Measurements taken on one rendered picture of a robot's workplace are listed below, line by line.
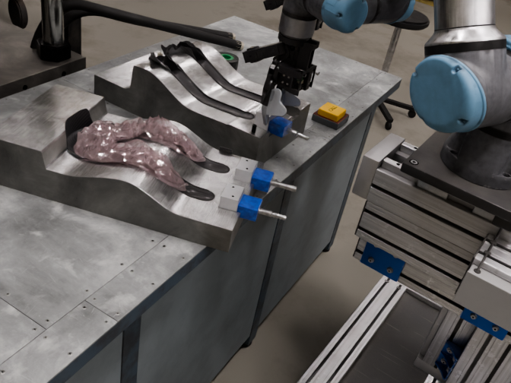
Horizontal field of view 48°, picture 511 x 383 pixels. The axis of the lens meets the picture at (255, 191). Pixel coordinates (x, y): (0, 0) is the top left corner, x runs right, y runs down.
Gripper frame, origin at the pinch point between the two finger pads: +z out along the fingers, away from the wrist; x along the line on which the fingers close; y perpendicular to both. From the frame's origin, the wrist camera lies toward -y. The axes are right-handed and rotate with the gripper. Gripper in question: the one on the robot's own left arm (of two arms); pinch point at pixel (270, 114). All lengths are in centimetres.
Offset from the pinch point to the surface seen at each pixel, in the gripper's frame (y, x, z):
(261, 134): 1.3, -5.0, 2.7
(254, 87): -13.6, 16.2, 3.3
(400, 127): -12, 215, 91
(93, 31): -223, 173, 91
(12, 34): -94, 6, 13
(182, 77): -25.9, 0.7, 0.4
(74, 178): -16.9, -44.1, 4.7
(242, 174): 5.6, -19.7, 4.6
